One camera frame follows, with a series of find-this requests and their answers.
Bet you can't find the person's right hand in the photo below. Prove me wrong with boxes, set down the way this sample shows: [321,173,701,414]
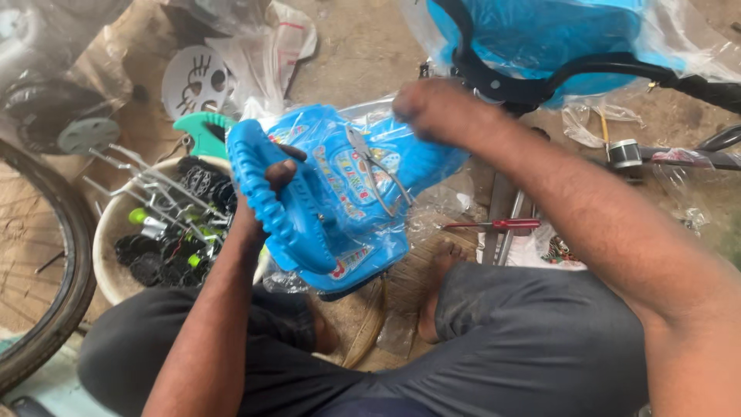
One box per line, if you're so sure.
[391,78,493,147]

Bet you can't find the person's left hand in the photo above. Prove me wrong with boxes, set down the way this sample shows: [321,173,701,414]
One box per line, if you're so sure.
[232,144,309,247]

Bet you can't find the blue ridged plastic toy part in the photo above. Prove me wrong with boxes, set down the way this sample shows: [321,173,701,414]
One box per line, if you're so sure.
[226,119,340,276]

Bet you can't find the silver pliers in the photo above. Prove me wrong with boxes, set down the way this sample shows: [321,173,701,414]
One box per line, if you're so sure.
[345,125,415,219]

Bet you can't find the blue stickered panel in bag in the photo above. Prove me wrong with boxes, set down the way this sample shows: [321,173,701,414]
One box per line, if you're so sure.
[257,103,471,294]

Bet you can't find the grey metal rods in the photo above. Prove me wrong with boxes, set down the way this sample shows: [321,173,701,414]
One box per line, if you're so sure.
[482,173,536,267]

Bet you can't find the blue plastic seat in wrap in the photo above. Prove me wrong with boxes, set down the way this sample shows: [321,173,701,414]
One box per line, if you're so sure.
[398,0,741,112]

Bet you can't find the clear plastic bag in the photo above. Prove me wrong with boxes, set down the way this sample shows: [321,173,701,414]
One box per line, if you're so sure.
[204,0,318,121]

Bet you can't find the crumpled clear plastic wrap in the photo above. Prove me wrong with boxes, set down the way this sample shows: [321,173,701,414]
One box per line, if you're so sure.
[560,102,646,149]

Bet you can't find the person's bare foot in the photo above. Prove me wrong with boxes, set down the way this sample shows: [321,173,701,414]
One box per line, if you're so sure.
[416,241,468,345]

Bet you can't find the white bag of small hardware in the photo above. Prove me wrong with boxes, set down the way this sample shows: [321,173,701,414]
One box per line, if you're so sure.
[475,222,587,272]

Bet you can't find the green plastic part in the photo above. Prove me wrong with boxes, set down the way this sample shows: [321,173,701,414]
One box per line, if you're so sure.
[172,110,239,161]

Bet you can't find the white cut-out plastic disc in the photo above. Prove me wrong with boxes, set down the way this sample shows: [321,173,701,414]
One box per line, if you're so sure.
[160,44,233,122]

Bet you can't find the silver metal cylinder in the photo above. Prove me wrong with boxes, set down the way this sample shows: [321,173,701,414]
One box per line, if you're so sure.
[606,138,644,170]

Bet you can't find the bundle of silver metal brackets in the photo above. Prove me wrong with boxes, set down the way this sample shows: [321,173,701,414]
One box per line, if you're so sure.
[81,143,232,244]

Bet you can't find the person's dark grey shorts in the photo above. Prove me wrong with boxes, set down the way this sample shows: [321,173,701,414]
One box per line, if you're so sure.
[77,262,650,417]

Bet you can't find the heap of black plastic parts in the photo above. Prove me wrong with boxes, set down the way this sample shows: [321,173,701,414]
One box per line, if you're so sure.
[113,155,239,289]

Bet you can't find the grey plastic disc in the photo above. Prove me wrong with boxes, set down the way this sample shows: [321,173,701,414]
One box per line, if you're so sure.
[56,116,122,156]

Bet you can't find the white bowl of parts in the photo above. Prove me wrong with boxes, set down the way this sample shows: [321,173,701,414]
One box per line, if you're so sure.
[92,154,271,307]

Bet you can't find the black wheel in plastic wrap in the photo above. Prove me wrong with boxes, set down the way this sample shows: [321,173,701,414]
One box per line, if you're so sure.
[0,0,135,156]

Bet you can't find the black bicycle tyre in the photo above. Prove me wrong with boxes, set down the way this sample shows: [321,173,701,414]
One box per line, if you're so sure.
[0,138,98,398]

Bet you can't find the red-handled screwdriver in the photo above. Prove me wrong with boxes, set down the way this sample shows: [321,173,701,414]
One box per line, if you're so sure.
[442,218,543,233]

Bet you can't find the black wrapped frame bar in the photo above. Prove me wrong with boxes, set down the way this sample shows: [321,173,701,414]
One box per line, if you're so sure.
[639,124,741,173]

